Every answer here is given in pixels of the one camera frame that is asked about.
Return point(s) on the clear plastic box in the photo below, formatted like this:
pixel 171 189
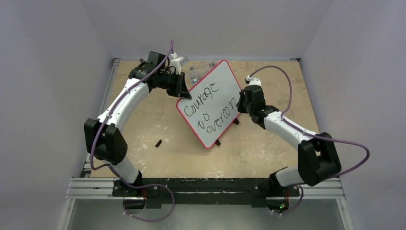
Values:
pixel 196 72

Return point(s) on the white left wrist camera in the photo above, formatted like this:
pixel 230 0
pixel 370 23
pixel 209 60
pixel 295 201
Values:
pixel 177 62

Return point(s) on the red framed whiteboard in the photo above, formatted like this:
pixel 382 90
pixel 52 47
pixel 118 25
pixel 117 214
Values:
pixel 213 106

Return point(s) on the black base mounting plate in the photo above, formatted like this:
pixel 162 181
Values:
pixel 255 192

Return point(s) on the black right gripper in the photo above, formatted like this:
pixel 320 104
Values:
pixel 241 101

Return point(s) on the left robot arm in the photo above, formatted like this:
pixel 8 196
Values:
pixel 103 135

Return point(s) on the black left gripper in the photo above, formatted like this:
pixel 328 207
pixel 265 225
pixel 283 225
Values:
pixel 180 90

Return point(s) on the black marker cap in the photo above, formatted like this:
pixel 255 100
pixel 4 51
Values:
pixel 158 143

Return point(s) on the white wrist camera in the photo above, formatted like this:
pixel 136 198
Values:
pixel 252 81
pixel 177 62

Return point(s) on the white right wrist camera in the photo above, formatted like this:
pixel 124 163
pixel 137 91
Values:
pixel 252 81

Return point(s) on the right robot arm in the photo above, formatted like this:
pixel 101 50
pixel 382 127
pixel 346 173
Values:
pixel 317 155

